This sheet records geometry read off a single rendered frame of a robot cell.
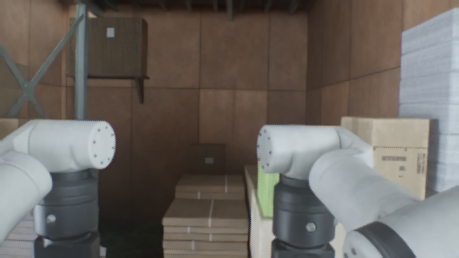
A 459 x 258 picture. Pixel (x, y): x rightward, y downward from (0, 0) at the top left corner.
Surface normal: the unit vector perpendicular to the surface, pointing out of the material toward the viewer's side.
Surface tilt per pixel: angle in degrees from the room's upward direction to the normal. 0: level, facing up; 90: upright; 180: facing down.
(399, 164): 89
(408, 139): 89
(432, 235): 40
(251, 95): 90
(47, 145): 90
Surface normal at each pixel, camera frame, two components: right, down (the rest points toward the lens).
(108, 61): 0.00, 0.05
